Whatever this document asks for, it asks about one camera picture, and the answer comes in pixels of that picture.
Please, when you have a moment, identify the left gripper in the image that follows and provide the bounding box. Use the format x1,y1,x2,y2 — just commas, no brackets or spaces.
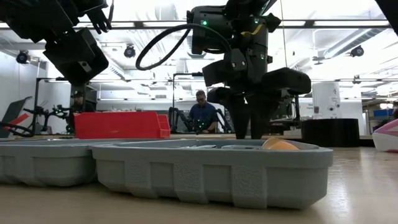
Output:
0,0,112,43

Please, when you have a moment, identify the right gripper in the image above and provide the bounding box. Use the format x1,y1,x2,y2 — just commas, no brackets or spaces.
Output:
201,14,312,140

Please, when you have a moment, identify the orange round object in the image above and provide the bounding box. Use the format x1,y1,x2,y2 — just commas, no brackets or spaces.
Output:
261,137,301,151

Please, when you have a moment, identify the grey plastic tool case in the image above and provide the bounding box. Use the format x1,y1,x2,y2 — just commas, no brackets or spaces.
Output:
0,138,334,210

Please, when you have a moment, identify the red plastic bin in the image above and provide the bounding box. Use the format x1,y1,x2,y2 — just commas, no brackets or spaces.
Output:
73,111,171,139

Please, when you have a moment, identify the black computer monitor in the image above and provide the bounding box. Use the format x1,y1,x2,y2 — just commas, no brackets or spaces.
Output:
273,95,302,127

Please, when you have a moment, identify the black ceiling device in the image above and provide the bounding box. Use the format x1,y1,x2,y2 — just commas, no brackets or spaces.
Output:
350,45,364,58
16,49,31,65
123,44,137,59

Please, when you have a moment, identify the person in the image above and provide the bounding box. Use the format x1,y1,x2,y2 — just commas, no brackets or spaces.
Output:
188,90,218,134
67,91,96,134

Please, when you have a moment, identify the white round column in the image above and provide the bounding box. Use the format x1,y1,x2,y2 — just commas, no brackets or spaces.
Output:
312,82,341,121

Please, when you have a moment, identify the black red chair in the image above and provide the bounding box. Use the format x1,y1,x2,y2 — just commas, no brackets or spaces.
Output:
0,96,33,138

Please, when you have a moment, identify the pink white sanding block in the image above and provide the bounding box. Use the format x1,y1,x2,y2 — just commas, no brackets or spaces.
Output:
372,119,398,154

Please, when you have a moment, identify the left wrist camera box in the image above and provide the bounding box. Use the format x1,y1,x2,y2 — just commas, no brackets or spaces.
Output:
43,27,109,86

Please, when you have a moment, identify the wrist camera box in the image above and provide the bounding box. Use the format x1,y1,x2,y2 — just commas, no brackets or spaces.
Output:
43,27,109,86
186,5,234,55

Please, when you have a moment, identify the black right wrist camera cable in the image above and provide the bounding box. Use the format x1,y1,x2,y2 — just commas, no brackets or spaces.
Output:
136,23,233,71

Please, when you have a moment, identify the grey duct tape roll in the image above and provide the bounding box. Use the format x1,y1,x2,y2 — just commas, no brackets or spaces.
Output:
300,118,361,148

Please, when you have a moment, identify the background black station frame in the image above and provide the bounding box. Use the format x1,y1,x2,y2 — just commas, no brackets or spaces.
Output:
172,72,206,134

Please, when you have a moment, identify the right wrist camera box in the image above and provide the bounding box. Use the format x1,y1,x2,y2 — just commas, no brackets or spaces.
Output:
186,5,234,55

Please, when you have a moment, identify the black aluminium table frame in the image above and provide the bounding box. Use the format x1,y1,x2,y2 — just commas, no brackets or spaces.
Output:
0,19,398,149

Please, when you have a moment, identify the black power cable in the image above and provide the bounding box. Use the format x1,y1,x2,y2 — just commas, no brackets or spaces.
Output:
0,121,34,138

